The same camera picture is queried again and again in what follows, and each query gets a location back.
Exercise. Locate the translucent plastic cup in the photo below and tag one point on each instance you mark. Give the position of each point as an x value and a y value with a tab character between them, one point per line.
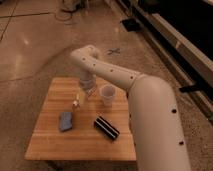
107	93

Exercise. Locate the white plastic bottle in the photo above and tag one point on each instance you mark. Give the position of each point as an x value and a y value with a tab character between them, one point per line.
76	103

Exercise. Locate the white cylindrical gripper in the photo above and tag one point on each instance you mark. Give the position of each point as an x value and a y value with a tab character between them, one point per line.
85	85

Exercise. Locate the blue sponge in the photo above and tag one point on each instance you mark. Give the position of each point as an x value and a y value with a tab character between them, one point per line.
65	121

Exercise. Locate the wooden table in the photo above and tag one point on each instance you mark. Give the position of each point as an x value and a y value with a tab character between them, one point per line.
83	142

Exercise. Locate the black floor plate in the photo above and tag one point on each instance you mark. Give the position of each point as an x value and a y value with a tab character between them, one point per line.
130	24

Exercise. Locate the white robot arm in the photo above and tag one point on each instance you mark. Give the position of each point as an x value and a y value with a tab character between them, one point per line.
154	116

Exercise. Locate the black striped box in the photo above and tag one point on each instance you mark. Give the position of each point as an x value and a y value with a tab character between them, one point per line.
106	127

